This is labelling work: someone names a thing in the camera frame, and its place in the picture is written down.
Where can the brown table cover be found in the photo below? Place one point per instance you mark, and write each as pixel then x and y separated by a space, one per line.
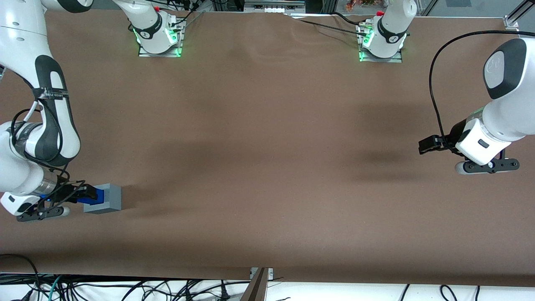
pixel 267 167

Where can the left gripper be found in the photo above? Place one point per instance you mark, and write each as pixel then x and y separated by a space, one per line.
pixel 455 134

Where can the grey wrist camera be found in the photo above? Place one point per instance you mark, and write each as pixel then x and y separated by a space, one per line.
pixel 489 166
pixel 46 213

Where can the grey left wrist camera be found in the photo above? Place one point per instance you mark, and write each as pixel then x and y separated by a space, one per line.
pixel 489 166

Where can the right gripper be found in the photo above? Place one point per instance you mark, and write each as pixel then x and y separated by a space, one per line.
pixel 67 192

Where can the grey network switch box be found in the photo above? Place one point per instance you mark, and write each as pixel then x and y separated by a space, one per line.
pixel 273 6

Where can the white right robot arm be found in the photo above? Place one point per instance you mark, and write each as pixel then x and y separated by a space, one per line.
pixel 21 46

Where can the blue plastic part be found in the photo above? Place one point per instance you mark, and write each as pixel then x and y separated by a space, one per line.
pixel 100 196

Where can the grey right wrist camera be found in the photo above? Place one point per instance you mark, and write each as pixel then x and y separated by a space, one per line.
pixel 46 213

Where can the aluminium profile post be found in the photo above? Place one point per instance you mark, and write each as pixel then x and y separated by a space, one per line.
pixel 256 288

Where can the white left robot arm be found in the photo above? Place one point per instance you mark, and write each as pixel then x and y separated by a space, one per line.
pixel 510 104

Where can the gray square base block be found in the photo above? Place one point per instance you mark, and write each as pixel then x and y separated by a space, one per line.
pixel 113 198

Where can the aluminium corner frame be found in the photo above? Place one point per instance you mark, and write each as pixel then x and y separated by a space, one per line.
pixel 516 19

